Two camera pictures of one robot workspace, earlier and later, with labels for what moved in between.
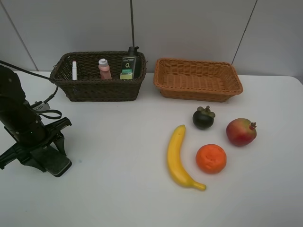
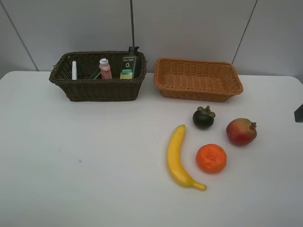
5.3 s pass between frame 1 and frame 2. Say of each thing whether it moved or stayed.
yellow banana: stayed
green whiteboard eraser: moved
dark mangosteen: stayed
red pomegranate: stayed
